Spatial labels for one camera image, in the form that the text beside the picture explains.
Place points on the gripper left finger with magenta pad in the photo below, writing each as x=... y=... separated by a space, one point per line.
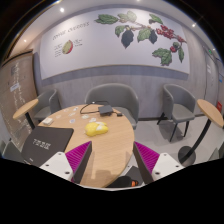
x=71 y=165

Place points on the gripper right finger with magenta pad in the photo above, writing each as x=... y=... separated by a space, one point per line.
x=152 y=165

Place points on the yellow computer mouse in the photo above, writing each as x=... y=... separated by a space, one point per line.
x=96 y=128

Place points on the black object with orange button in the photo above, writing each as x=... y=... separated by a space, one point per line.
x=123 y=181

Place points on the round wooden side table right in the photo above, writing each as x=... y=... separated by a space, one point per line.
x=186 y=154

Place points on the round wooden side table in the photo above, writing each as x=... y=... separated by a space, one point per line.
x=24 y=111
x=186 y=154

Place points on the white small box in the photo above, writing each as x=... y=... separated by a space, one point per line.
x=47 y=121

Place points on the black power adapter box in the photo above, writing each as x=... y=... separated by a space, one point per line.
x=105 y=110

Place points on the grey armchair left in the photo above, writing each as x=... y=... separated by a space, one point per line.
x=48 y=103

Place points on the grey armchair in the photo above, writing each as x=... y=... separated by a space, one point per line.
x=178 y=106
x=48 y=103
x=119 y=96

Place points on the grey armchair right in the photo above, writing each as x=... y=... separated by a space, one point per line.
x=178 y=106

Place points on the round wooden side table left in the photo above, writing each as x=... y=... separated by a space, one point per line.
x=24 y=111

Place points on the grey armchair centre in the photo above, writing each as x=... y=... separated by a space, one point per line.
x=119 y=96

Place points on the coffee plant wall mural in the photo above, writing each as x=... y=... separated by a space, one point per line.
x=114 y=36

